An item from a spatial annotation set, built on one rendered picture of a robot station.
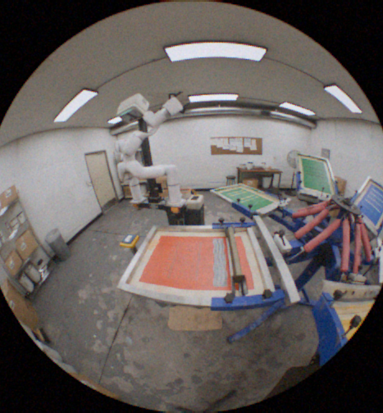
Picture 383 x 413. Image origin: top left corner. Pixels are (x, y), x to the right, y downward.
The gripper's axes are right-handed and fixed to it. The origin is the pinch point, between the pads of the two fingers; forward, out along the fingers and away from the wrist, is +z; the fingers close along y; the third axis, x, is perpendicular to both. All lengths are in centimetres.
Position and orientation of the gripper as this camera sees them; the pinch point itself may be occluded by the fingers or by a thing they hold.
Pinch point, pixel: (184, 97)
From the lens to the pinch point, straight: 91.5
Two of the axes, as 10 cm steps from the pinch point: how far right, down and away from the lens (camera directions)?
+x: 4.4, 6.5, -6.2
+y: 5.1, 3.9, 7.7
